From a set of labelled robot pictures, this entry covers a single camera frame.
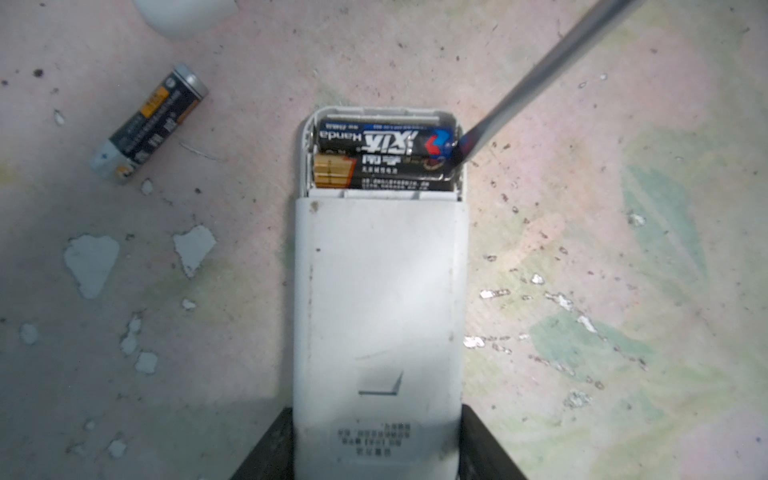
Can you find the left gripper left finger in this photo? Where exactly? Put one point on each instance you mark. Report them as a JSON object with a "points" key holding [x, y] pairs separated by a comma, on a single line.
{"points": [[273, 455]]}

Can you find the white battery cover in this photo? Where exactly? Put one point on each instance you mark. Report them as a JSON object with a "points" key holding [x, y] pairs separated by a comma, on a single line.
{"points": [[182, 19]]}

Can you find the small dark battery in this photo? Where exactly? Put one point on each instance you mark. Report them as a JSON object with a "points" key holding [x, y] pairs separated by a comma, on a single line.
{"points": [[132, 144]]}

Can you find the black blue Handa battery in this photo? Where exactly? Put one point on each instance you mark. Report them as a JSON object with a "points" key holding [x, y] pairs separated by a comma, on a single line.
{"points": [[430, 141]]}

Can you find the black gold battery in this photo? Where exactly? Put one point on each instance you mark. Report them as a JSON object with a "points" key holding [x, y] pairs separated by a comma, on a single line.
{"points": [[380, 172]]}

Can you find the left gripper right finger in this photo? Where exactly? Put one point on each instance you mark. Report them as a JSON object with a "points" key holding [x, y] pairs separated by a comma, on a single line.
{"points": [[481, 456]]}

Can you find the orange handled screwdriver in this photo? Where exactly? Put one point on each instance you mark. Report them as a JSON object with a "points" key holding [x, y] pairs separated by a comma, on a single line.
{"points": [[599, 20]]}

